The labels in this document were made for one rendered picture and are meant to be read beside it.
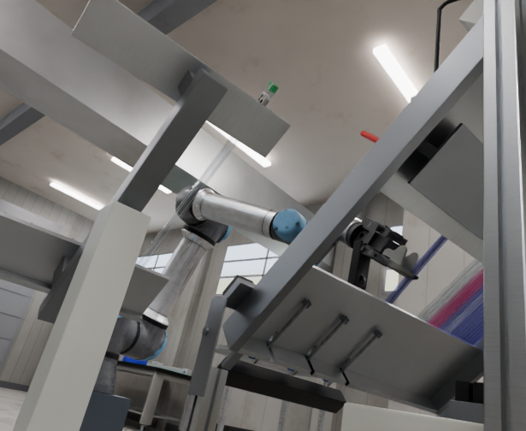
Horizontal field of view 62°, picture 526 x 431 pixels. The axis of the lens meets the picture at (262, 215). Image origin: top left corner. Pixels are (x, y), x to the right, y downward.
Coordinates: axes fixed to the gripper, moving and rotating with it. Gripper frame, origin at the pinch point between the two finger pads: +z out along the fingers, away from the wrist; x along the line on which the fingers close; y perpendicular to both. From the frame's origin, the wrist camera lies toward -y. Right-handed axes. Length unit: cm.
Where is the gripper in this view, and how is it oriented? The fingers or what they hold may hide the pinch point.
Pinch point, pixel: (409, 277)
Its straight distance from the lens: 101.0
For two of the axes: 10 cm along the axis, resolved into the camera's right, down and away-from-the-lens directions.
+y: 5.1, -8.6, -0.7
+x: 7.5, 4.0, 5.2
